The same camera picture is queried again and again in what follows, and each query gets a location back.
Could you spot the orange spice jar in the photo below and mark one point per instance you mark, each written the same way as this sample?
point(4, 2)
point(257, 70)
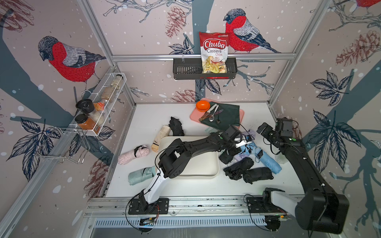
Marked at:
point(86, 123)

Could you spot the light blue umbrella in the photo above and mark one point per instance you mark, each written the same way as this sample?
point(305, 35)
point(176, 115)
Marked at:
point(259, 155)

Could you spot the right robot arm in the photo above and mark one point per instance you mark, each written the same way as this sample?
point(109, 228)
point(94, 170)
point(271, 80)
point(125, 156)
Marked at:
point(321, 209)

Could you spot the silver spoon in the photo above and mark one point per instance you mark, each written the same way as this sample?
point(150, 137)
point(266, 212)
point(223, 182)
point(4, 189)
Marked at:
point(211, 118)

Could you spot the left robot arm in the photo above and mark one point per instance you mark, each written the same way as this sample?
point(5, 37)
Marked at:
point(174, 159)

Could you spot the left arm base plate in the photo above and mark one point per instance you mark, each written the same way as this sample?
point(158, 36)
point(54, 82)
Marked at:
point(140, 207)

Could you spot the Chuba cassava chips bag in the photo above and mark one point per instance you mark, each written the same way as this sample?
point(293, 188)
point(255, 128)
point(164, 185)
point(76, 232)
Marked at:
point(214, 52)

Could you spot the mint green umbrella left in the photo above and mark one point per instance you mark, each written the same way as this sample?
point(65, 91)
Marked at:
point(141, 175)

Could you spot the white wire spice rack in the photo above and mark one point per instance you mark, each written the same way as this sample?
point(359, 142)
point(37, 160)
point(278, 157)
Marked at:
point(104, 100)

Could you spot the gold handled knife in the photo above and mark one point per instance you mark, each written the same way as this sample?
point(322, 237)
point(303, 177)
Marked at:
point(209, 113)

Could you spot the black lid spice jar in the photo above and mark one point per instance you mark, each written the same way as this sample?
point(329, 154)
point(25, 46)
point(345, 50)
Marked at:
point(85, 105)

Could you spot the orange plastic bowl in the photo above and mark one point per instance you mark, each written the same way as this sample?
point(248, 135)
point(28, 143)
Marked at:
point(202, 106)

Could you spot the pink plastic tray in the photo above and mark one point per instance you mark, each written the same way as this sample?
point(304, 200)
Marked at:
point(195, 115)

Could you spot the beige folded umbrella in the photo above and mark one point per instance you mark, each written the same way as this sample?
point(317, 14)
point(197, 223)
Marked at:
point(164, 132)

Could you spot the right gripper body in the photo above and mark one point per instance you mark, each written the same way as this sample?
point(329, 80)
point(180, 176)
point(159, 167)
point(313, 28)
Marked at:
point(268, 133)

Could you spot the dark small spoon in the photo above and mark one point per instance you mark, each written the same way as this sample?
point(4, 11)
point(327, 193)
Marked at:
point(218, 121)

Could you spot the lilac umbrella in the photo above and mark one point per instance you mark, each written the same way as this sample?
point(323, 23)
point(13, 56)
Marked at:
point(248, 149)

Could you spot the pink folded umbrella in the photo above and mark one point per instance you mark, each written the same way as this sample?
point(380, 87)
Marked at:
point(138, 152)

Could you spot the dark green cloth napkin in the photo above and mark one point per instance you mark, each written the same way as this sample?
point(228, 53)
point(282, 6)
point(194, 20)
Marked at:
point(230, 116)

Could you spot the black umbrella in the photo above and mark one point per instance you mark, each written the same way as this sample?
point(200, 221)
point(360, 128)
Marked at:
point(176, 127)
point(236, 170)
point(257, 174)
point(226, 157)

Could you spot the black wall basket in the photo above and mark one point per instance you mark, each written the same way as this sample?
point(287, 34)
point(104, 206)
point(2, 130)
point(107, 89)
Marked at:
point(191, 68)

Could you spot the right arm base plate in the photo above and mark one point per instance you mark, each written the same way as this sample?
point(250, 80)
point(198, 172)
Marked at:
point(256, 204)

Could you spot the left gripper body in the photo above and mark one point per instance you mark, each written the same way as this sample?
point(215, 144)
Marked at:
point(231, 147)

